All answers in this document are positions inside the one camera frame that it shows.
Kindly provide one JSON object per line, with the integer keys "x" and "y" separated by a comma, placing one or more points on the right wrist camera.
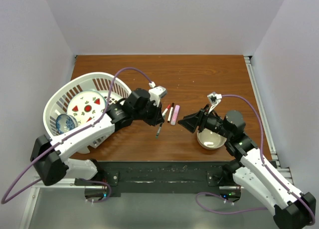
{"x": 214, "y": 100}

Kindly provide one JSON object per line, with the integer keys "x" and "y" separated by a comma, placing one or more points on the black mounting base plate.
{"x": 171, "y": 178}

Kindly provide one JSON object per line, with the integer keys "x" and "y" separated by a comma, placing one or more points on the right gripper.
{"x": 191, "y": 121}

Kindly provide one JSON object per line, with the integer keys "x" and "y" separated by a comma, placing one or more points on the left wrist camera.
{"x": 156, "y": 94}

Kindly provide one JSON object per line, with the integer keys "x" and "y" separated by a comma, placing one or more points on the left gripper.
{"x": 157, "y": 117}

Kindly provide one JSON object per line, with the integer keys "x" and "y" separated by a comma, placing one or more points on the white marker red tip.
{"x": 165, "y": 110}

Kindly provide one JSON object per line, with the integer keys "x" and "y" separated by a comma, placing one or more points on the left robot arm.
{"x": 51, "y": 158}

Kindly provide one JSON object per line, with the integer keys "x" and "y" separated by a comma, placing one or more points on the pink highlighter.
{"x": 175, "y": 115}

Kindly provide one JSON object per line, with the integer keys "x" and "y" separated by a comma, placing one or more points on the beige bowl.
{"x": 210, "y": 140}

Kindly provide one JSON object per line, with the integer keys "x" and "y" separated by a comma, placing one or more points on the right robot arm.
{"x": 289, "y": 206}

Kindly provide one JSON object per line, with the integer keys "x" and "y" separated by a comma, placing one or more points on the watermelon pattern plate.
{"x": 86, "y": 105}

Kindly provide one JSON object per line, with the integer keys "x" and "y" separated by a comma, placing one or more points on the white laundry basket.
{"x": 96, "y": 81}

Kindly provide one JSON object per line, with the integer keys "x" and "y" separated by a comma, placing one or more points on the blue patterned bowl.
{"x": 65, "y": 123}

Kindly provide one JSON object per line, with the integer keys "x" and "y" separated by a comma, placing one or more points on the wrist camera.
{"x": 214, "y": 100}
{"x": 156, "y": 94}

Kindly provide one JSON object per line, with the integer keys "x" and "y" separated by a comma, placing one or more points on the green pen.
{"x": 159, "y": 129}

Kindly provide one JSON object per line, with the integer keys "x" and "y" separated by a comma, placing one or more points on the white marker black tip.
{"x": 170, "y": 113}

